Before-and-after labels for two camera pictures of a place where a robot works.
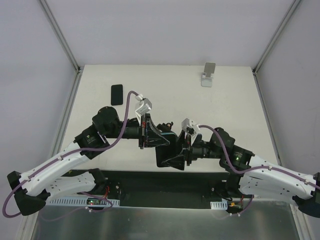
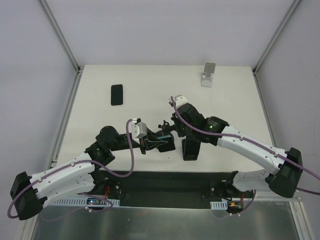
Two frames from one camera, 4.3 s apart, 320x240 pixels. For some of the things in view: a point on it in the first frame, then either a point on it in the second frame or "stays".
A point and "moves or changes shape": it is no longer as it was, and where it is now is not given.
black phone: x=166 y=151 moves or changes shape
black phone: x=117 y=94 stays
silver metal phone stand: x=206 y=78 stays
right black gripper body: x=188 y=152 -> x=174 y=122
